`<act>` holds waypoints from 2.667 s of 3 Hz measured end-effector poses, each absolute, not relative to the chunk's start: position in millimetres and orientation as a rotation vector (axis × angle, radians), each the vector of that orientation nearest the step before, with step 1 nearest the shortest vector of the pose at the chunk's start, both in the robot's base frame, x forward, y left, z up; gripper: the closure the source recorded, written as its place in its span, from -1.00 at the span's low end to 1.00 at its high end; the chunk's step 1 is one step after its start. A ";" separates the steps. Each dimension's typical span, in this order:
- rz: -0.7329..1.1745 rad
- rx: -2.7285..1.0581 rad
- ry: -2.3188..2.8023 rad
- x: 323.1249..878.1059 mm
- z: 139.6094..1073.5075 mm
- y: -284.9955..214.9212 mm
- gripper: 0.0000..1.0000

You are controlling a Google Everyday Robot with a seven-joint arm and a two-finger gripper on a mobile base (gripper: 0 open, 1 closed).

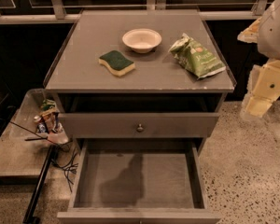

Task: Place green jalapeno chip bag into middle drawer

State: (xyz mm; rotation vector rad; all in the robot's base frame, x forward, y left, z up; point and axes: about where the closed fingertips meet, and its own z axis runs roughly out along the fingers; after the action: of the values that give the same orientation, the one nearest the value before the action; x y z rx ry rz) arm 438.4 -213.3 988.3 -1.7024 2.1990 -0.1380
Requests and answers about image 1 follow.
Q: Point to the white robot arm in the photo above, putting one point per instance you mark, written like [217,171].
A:
[268,43]

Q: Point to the white window frame railing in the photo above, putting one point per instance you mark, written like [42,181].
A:
[62,11]

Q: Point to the grey wooden drawer cabinet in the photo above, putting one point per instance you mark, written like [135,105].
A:
[158,84]

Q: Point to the green and yellow sponge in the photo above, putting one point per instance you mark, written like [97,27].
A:
[116,63]

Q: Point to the snack packages in bin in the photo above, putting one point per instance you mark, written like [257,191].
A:
[47,121]

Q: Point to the black floor rail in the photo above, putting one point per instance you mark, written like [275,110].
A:
[29,217]

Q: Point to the green jalapeno chip bag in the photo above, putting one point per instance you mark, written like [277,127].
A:
[196,58]

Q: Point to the closed grey top drawer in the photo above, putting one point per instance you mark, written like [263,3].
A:
[123,125]

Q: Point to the white ceramic bowl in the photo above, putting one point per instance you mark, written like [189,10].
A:
[141,40]

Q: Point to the round metal drawer knob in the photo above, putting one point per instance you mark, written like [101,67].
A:
[140,128]

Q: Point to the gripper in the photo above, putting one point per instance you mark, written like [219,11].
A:
[275,34]

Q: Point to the open grey middle drawer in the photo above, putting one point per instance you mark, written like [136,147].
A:
[138,181]

